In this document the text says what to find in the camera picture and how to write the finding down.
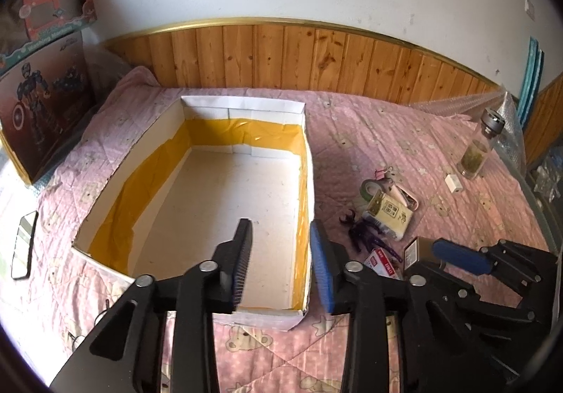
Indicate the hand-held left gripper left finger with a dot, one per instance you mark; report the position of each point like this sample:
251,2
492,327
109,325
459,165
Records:
240,278

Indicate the white cardboard box yellow tape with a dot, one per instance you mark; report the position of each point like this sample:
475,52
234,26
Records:
211,182

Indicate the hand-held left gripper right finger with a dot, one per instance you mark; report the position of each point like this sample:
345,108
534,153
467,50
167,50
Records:
323,278

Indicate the pink stapler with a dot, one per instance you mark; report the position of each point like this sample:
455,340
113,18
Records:
402,196

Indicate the small brown cardboard box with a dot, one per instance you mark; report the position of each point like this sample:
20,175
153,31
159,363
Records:
418,252

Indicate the green tape roll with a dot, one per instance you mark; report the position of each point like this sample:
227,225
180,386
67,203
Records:
367,190

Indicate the black hair claw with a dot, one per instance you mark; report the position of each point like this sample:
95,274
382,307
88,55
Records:
348,219

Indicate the orange toy package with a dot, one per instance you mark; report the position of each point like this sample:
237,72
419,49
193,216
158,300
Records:
48,1

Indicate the yellow tissue packet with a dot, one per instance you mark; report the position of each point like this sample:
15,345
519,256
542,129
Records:
391,217

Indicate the dark clutter pile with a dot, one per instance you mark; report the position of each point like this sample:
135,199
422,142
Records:
545,177

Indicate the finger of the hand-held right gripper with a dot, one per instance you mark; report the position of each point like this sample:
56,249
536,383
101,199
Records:
459,259
492,303

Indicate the robot figure toy package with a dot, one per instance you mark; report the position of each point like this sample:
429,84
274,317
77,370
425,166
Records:
44,102

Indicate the clear bubble wrap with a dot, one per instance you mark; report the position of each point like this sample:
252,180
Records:
510,124

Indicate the small white adapter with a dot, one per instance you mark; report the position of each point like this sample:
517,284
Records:
453,183

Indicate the glass bottle with tea leaves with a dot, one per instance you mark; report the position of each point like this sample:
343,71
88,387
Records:
475,155

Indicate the red white staples box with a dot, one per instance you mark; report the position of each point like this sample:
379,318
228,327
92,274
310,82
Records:
382,263

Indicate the teal foam strips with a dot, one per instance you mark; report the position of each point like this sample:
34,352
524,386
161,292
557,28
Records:
530,80

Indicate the white wall switch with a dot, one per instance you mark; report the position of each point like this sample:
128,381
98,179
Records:
530,9

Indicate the pink binder clip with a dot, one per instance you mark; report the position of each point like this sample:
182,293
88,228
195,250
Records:
379,175

